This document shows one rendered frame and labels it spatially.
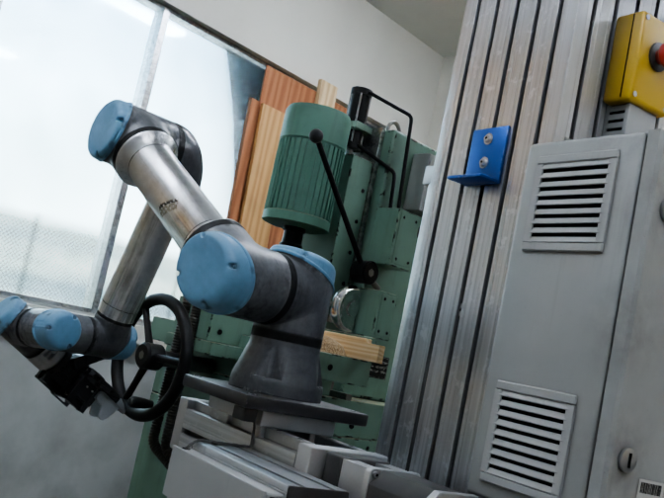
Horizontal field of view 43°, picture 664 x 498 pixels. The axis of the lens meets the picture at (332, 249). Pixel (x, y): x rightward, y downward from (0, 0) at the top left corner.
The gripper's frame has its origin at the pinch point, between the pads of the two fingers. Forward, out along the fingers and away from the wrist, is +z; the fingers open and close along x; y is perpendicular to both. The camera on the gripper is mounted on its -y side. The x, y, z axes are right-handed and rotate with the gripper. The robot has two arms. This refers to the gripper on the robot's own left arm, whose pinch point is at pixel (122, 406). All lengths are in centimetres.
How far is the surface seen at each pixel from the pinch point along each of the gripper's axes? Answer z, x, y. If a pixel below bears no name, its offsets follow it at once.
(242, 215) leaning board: 70, -128, -121
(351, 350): 23, 26, -39
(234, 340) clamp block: 9.7, 5.4, -27.3
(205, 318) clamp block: 1.1, 3.0, -26.3
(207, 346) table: 4.1, 6.0, -21.1
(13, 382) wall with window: 44, -137, -9
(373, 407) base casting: 46, 19, -38
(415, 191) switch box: 24, 11, -92
